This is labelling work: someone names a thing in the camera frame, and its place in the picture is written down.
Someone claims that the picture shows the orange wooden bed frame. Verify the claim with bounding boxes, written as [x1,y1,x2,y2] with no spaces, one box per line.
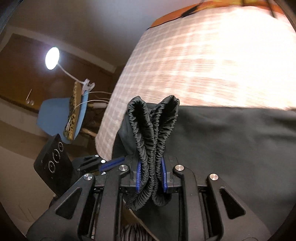
[147,0,287,30]

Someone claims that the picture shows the white cables on floor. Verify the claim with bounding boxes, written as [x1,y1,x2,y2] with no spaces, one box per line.
[66,90,113,130]

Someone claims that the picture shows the leopard print cushion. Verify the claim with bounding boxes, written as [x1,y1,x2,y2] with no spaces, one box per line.
[63,82,82,141]

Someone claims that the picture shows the light blue chair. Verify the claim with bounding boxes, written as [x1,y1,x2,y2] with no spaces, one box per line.
[36,89,98,145]

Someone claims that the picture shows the white clip-on desk lamp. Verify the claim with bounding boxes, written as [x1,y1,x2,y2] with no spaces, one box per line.
[45,47,95,94]

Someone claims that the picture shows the dark green-black pants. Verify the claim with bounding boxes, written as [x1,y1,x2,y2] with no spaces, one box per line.
[112,95,295,240]

